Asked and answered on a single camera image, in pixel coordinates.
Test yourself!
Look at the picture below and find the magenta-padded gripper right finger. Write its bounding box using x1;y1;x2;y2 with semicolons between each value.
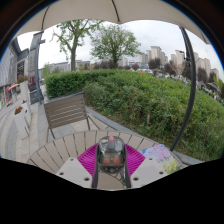
123;143;169;189

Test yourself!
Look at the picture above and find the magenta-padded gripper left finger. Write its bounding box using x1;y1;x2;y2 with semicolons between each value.
54;143;100;190

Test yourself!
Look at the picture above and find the transparent grey computer mouse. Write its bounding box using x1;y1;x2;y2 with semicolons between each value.
96;134;128;174

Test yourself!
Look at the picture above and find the floral print mouse pad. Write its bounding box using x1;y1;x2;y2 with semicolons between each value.
139;143;182;175

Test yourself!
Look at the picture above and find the slatted brown chair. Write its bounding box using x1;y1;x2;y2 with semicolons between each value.
43;91;101;141

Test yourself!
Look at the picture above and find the green hedge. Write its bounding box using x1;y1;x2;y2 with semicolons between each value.
43;68;224;163

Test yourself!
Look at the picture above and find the white planter box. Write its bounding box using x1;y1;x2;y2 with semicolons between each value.
13;104;33;140
17;75;32;101

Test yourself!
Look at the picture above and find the curved dark parasol pole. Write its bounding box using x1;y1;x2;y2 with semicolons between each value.
169;26;198;153

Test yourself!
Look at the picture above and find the thin sparse tree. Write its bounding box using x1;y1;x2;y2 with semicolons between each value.
51;19;104;72

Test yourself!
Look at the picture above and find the tall grey sign pillar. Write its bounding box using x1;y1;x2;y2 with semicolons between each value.
28;30;46;105

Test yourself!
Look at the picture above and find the group of apartment buildings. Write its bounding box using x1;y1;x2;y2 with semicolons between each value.
138;45;221;81

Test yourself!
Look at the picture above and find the round leafy tree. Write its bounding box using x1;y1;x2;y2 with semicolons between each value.
89;23;143;69

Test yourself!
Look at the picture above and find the cream parasol canopy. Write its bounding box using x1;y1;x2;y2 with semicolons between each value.
16;0;211;44

